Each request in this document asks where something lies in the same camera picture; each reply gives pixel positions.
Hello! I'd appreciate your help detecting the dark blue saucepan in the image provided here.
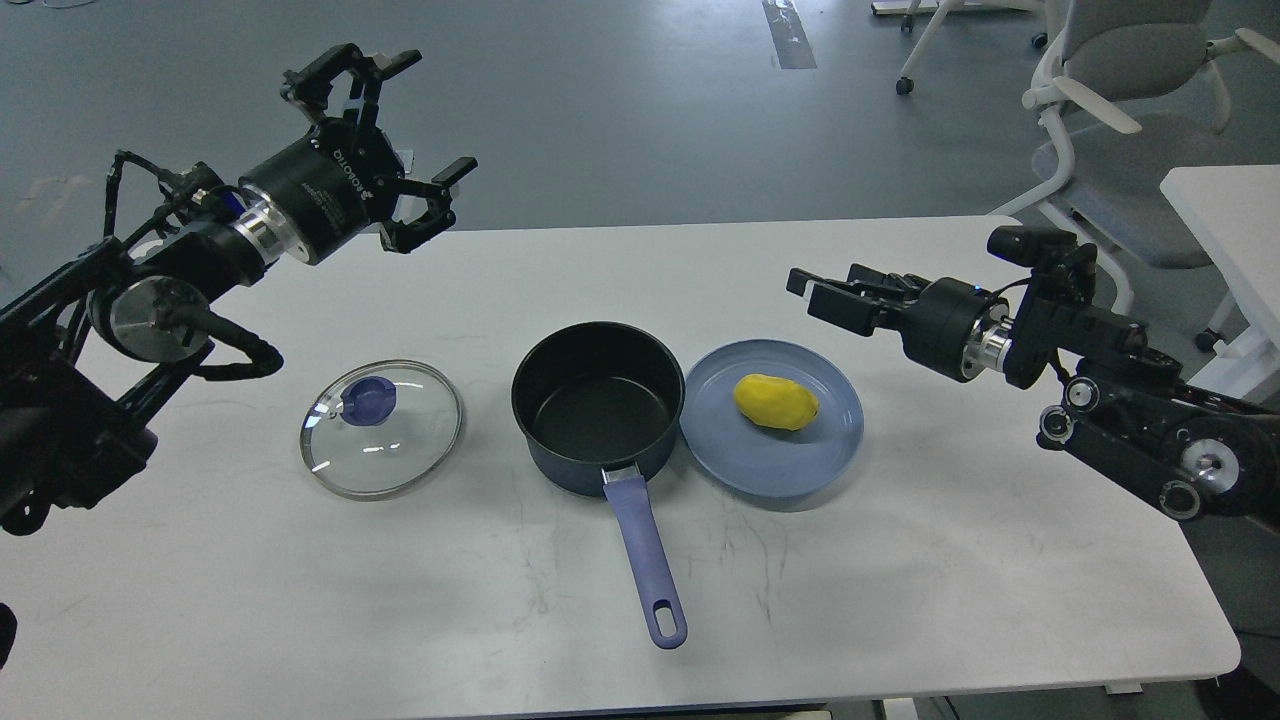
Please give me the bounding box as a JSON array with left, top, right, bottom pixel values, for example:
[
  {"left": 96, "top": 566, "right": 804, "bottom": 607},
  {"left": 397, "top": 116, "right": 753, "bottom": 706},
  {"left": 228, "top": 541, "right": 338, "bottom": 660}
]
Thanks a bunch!
[{"left": 509, "top": 322, "right": 689, "bottom": 650}]

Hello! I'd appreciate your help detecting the white side table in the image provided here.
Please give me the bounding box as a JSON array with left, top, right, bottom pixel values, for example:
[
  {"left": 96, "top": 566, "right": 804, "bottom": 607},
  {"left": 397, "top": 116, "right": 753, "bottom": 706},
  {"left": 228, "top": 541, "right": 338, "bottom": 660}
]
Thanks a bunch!
[{"left": 1160, "top": 164, "right": 1279, "bottom": 404}]

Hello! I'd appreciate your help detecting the grey office chair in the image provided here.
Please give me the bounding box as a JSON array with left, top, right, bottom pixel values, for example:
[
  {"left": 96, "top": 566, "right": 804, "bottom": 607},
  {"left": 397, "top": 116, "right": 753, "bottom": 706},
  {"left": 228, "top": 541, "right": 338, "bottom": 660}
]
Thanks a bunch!
[{"left": 997, "top": 1, "right": 1277, "bottom": 314}]

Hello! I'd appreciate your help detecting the glass pot lid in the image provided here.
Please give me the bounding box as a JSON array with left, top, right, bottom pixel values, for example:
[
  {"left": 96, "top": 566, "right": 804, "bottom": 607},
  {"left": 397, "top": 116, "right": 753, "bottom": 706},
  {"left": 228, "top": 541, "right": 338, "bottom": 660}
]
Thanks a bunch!
[{"left": 298, "top": 359, "right": 465, "bottom": 502}]

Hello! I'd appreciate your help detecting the white chair base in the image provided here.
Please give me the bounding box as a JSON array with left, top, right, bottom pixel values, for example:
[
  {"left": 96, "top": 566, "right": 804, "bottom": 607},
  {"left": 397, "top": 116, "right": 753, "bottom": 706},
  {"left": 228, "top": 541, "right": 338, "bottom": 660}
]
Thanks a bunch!
[{"left": 869, "top": 1, "right": 1070, "bottom": 97}]

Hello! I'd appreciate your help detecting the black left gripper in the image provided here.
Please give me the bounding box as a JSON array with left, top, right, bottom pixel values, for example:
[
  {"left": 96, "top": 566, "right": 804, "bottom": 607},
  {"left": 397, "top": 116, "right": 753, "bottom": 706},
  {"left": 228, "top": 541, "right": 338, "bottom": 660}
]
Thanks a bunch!
[{"left": 238, "top": 44, "right": 477, "bottom": 266}]

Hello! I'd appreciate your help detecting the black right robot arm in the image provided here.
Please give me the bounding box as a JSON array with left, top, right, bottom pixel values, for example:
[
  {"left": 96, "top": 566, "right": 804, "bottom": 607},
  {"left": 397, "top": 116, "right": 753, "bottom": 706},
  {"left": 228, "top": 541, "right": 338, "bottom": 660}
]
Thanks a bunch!
[{"left": 787, "top": 225, "right": 1279, "bottom": 532}]

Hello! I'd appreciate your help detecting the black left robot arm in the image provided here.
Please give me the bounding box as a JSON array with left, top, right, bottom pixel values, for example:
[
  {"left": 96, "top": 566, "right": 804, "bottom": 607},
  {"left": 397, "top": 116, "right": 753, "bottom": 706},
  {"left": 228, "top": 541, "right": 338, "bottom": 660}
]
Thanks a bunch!
[{"left": 1, "top": 44, "right": 477, "bottom": 537}]

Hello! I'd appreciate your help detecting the blue plate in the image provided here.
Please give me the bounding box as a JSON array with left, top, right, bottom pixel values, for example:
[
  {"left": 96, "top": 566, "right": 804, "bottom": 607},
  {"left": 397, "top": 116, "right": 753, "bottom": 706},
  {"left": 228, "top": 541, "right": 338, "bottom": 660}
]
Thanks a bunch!
[{"left": 681, "top": 340, "right": 865, "bottom": 503}]

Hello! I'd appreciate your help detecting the yellow potato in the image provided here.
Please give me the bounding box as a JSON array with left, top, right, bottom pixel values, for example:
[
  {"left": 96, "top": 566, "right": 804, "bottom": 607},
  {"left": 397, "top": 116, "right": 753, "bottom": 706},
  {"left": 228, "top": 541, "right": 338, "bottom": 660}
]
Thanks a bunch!
[{"left": 732, "top": 373, "right": 820, "bottom": 432}]

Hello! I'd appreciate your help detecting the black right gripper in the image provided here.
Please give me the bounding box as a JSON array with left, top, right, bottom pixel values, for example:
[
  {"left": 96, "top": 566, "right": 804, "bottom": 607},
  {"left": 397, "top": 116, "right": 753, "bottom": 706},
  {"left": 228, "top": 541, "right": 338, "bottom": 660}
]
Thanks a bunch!
[{"left": 786, "top": 264, "right": 1009, "bottom": 383}]

